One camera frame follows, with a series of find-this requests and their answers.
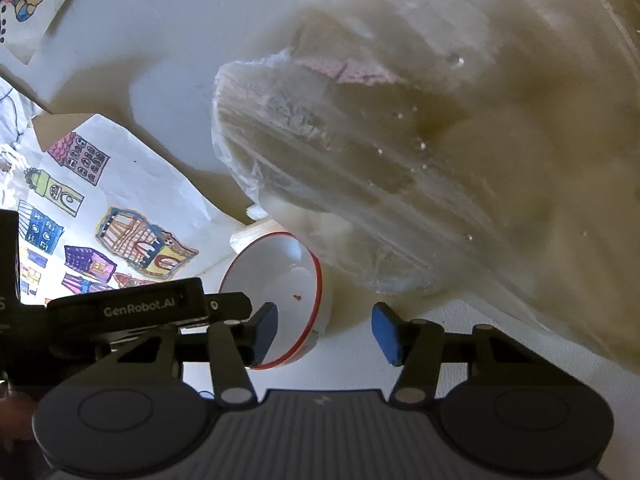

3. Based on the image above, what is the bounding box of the white bowl red rim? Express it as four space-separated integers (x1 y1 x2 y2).
219 232 332 370

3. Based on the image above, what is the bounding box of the person's left hand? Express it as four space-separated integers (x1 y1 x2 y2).
0 382 37 453

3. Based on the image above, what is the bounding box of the poster with coloured houses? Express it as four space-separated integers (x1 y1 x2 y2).
1 115 240 304

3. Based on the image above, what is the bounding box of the plastic bag of white goods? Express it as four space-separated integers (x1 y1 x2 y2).
214 0 639 370

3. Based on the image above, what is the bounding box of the cartoon bear poster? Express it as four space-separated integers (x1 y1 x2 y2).
1 0 66 64

